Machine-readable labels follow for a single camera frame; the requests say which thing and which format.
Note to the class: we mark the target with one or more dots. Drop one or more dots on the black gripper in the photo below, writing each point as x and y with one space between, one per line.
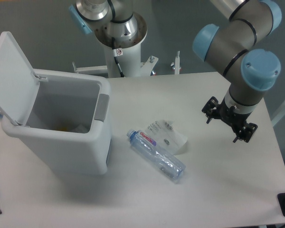
233 114

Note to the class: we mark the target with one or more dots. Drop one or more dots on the clear plastic wrapper bag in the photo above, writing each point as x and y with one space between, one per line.
166 136

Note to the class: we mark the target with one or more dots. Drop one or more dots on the clear plastic water bottle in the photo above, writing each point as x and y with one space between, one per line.
155 154

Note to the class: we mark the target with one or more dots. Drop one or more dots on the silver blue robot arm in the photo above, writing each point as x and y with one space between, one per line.
230 51

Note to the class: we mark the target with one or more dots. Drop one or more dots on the white trash can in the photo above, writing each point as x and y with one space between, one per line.
34 101

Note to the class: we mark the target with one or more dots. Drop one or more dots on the white bracket with bolt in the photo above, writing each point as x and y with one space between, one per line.
176 66

